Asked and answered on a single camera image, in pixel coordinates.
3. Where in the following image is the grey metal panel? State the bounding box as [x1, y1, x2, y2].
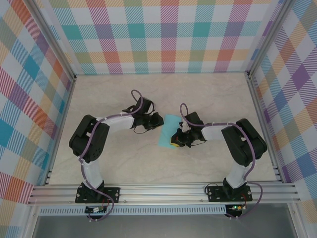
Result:
[32, 215, 298, 238]

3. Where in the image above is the aluminium frame strut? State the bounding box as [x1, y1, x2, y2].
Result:
[22, 205, 42, 238]
[288, 203, 306, 238]

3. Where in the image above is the long aluminium base rail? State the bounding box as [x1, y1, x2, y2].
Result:
[26, 182, 302, 207]

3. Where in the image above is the dark circuit board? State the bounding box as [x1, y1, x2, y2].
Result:
[85, 206, 107, 214]

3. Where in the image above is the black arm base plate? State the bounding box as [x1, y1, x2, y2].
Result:
[75, 187, 121, 204]
[207, 185, 252, 203]

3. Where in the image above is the white slotted cable tray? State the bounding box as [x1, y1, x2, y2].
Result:
[39, 207, 227, 216]

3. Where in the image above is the thin black camera cable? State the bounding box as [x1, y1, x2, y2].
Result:
[189, 139, 207, 149]
[132, 124, 150, 135]

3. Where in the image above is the aluminium frame post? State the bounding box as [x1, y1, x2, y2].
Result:
[23, 0, 78, 83]
[246, 0, 296, 78]

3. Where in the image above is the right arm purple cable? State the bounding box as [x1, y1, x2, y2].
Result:
[179, 103, 264, 220]

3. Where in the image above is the thin black wire loop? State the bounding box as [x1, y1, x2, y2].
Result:
[204, 182, 220, 197]

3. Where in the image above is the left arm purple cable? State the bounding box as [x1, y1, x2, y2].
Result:
[78, 89, 149, 223]

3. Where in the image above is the aluminium table side rail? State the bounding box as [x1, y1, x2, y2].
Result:
[246, 71, 284, 184]
[43, 76, 78, 186]

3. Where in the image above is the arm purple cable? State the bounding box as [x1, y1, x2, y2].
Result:
[179, 103, 264, 220]
[78, 89, 149, 223]

